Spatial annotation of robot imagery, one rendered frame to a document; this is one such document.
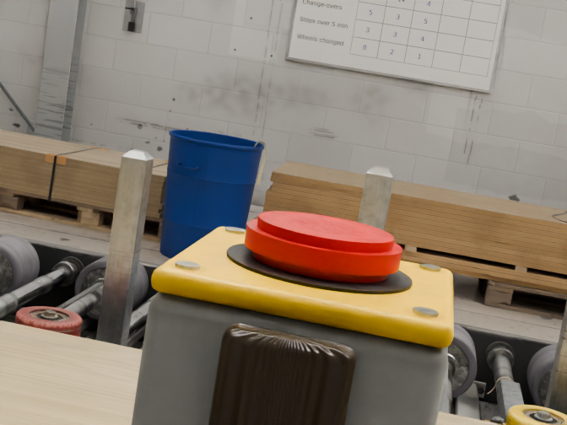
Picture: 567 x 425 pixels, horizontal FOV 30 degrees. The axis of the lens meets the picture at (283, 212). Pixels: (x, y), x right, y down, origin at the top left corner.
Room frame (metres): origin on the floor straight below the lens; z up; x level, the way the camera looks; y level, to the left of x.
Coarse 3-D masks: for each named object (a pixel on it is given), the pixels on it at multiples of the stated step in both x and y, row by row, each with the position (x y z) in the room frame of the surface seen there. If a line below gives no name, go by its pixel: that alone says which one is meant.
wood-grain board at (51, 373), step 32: (0, 320) 1.22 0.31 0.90; (0, 352) 1.10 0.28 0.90; (32, 352) 1.12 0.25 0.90; (64, 352) 1.14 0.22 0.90; (96, 352) 1.15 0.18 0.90; (128, 352) 1.17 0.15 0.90; (0, 384) 1.01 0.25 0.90; (32, 384) 1.02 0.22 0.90; (64, 384) 1.04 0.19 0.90; (96, 384) 1.05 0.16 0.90; (128, 384) 1.07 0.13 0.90; (0, 416) 0.92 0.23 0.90; (32, 416) 0.94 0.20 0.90; (64, 416) 0.95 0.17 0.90; (96, 416) 0.96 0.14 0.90; (128, 416) 0.98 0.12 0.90; (448, 416) 1.14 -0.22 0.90
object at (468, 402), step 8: (88, 320) 1.83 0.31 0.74; (96, 320) 1.88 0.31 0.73; (144, 328) 1.84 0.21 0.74; (136, 336) 1.79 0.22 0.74; (128, 344) 1.75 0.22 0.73; (472, 384) 1.82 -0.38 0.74; (480, 384) 1.82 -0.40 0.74; (472, 392) 1.77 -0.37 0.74; (480, 392) 1.82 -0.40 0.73; (456, 400) 1.71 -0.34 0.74; (464, 400) 1.72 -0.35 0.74; (472, 400) 1.72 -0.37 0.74; (456, 408) 1.67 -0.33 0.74; (464, 408) 1.67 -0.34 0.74; (472, 408) 1.68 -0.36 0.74; (464, 416) 1.63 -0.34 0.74; (472, 416) 1.64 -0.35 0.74
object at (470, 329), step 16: (32, 240) 1.95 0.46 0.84; (48, 256) 1.93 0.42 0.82; (64, 256) 1.93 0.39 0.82; (80, 256) 1.93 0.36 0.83; (96, 256) 1.92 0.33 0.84; (64, 288) 1.93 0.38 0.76; (32, 304) 1.94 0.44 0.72; (48, 304) 1.93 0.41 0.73; (80, 336) 1.91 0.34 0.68; (480, 336) 1.83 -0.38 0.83; (496, 336) 1.82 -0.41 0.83; (512, 336) 1.82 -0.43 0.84; (480, 352) 1.83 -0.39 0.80; (528, 352) 1.82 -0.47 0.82; (480, 368) 1.83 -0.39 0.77; (512, 368) 1.82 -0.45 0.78; (480, 400) 1.82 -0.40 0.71; (496, 400) 1.82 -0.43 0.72; (528, 400) 1.81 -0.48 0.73; (480, 416) 1.81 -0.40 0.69; (496, 416) 1.75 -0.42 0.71
